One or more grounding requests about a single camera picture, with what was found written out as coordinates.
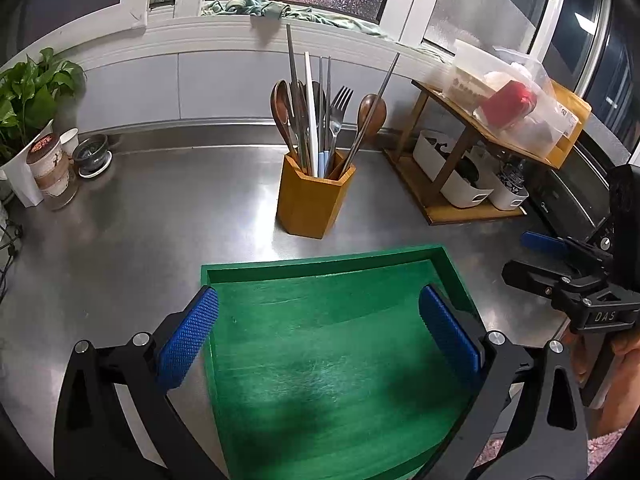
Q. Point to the brown wooden spoon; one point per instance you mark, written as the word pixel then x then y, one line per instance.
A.
pixel 362 110
pixel 280 105

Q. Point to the small white cup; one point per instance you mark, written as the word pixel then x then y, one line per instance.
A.
pixel 69 141

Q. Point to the pink fluffy towel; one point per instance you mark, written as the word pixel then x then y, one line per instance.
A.
pixel 602 455

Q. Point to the green potted plant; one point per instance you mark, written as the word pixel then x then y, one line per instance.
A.
pixel 35 95

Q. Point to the brown paper envelope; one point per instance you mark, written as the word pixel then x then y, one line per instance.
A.
pixel 575 110

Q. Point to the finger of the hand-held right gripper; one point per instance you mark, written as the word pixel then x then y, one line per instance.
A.
pixel 530 275
pixel 542 242

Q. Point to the glass jar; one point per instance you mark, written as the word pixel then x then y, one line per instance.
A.
pixel 62 192

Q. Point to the plain metal chopstick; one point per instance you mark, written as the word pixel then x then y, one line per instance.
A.
pixel 292 75
pixel 387 79

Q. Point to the wooden utensil holder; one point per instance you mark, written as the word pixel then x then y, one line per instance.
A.
pixel 310 205

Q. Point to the large white plastic basket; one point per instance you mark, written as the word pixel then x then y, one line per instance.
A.
pixel 465 190

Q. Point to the green cloth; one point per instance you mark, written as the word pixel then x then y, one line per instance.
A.
pixel 250 6

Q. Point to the red packet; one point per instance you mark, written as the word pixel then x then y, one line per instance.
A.
pixel 505 105

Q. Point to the wooden rack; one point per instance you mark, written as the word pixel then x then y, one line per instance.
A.
pixel 440 210

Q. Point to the black kitchen appliance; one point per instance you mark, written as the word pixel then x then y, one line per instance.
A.
pixel 565 200

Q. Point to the patterned paper cup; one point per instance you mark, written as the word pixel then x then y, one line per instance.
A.
pixel 45 155

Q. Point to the person's right hand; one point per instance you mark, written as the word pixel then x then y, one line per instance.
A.
pixel 630 370

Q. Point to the small white plastic basket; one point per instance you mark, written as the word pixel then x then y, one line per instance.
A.
pixel 507 200

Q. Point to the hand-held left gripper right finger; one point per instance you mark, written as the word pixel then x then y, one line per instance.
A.
pixel 450 335

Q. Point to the clear plastic bag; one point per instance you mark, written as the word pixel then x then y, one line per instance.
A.
pixel 475 80

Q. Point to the white chopstick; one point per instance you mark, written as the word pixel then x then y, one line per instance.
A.
pixel 310 110

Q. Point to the large metal fork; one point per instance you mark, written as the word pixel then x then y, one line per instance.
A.
pixel 339 115

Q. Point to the dark ceramic bowl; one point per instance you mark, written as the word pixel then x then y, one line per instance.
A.
pixel 90 152

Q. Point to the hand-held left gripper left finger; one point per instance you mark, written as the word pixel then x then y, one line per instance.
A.
pixel 192 330

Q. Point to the green wooden tray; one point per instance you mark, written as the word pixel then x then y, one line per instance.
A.
pixel 325 360

